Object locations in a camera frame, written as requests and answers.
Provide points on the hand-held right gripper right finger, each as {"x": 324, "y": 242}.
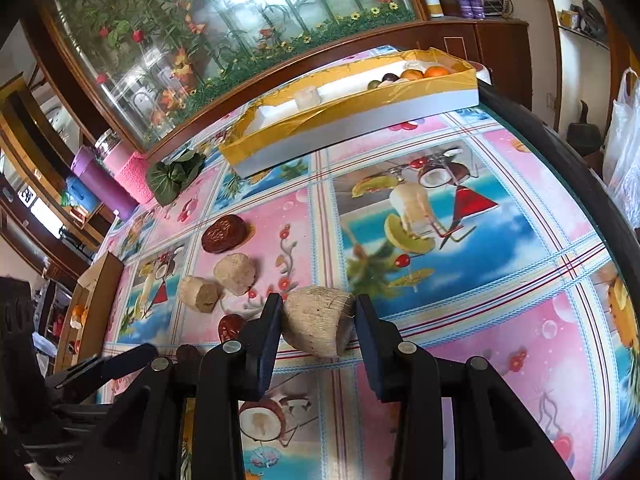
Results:
{"x": 370, "y": 350}

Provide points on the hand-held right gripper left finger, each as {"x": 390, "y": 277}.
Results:
{"x": 267, "y": 347}

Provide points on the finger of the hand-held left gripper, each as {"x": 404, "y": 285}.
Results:
{"x": 75, "y": 376}
{"x": 132, "y": 355}

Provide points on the small red date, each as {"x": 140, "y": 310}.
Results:
{"x": 231, "y": 328}

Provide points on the large peeled sugarcane piece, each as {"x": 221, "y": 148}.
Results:
{"x": 315, "y": 320}

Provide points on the dark red date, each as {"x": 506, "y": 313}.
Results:
{"x": 187, "y": 352}

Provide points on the large wrinkled red date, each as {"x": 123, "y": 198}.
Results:
{"x": 223, "y": 233}

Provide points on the yellow-taped white box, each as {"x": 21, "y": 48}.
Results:
{"x": 360, "y": 110}

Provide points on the brown cardboard box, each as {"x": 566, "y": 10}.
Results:
{"x": 92, "y": 305}

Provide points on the blue kettle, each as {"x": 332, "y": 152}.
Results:
{"x": 82, "y": 195}

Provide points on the purple thermos bottle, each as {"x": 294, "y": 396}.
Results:
{"x": 102, "y": 185}

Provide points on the glass jar with pink knit sleeve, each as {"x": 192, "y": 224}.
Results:
{"x": 130, "y": 175}

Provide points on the green leafy vegetable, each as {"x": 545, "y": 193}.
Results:
{"x": 175, "y": 177}

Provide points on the dark purple fruit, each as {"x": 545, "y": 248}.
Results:
{"x": 389, "y": 78}

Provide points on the orange tangerine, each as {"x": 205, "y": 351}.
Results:
{"x": 411, "y": 74}
{"x": 436, "y": 71}

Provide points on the dark round vessel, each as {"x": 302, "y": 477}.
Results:
{"x": 584, "y": 132}

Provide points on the flower-printed glass screen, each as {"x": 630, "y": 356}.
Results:
{"x": 225, "y": 35}

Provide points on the brown wooden cabinet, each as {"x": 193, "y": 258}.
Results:
{"x": 495, "y": 55}

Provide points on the white plastic bag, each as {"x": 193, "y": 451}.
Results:
{"x": 625, "y": 150}

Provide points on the dark bag on shelf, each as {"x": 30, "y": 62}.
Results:
{"x": 587, "y": 17}

